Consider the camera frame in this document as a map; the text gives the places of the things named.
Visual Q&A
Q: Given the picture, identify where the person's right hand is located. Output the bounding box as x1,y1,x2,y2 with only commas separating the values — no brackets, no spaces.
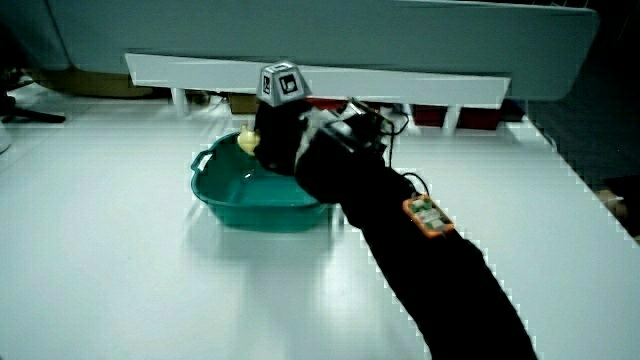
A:
253,60,314,177

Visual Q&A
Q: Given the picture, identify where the green plastic basin plate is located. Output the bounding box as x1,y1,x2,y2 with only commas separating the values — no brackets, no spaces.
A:
190,131,335,233

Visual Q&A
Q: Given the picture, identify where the brown cardboard box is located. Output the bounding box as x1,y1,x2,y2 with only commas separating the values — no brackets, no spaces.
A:
229,93,260,116

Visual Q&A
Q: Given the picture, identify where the white raised shelf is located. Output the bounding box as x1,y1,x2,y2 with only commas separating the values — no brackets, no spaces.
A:
124,52,512,135

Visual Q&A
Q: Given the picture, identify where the large white board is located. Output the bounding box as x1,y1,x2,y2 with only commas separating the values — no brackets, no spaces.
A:
45,0,601,102

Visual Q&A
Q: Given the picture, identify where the orange sensor module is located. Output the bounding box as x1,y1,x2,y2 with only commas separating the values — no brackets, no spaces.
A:
401,194,457,239

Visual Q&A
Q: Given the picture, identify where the red box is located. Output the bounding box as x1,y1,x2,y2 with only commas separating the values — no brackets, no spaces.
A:
411,104,503,132

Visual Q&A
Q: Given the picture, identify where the flat brown cardboard piece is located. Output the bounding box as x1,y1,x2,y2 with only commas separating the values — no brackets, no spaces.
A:
28,66,154,99

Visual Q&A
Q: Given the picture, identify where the black tripod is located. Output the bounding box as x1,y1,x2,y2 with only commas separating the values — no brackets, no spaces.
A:
0,68,67,125

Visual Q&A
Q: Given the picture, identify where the black cable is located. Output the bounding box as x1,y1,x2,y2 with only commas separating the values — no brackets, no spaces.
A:
380,110,432,197

